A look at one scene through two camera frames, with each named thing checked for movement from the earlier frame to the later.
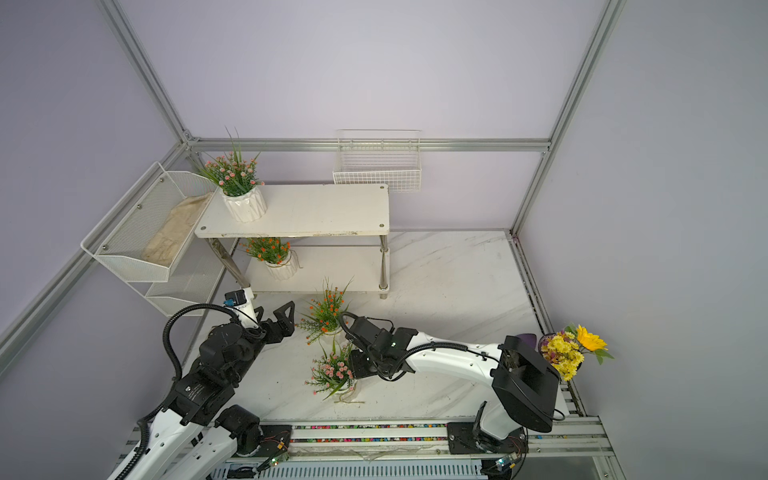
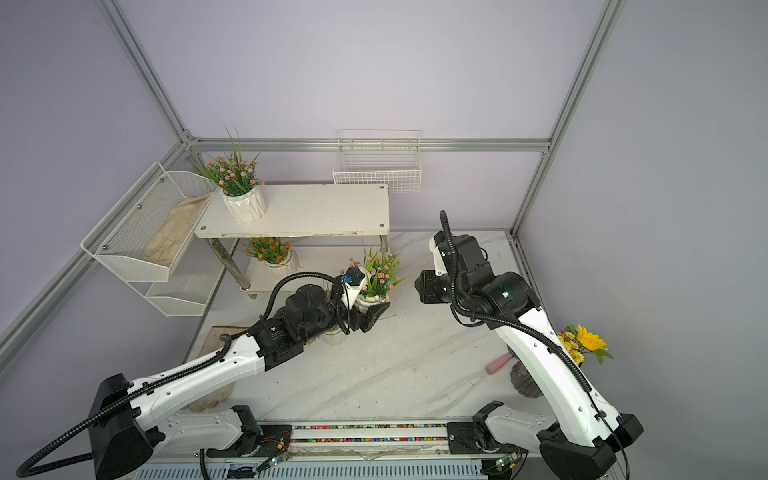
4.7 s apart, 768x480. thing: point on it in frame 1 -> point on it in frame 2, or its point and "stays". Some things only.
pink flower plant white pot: (244, 196) stays
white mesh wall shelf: (149, 238) stays
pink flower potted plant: (331, 375) -> (380, 275)
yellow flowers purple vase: (564, 349) stays
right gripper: (359, 369) -> (429, 292)
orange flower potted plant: (275, 253) stays
